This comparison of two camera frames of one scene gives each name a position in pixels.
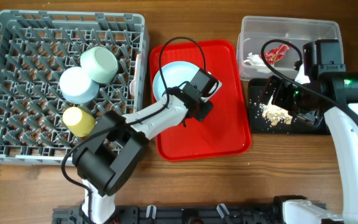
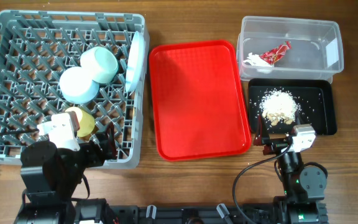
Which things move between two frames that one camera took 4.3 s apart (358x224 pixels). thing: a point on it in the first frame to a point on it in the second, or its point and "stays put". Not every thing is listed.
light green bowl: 100,63 stays put
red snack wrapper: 275,54 stays put
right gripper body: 294,99 to 275,145
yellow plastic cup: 78,121 stays put
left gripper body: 204,108 to 90,157
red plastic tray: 225,130 stays put
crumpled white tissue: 254,60 stays put
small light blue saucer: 76,86 stays put
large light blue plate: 174,73 to 136,69
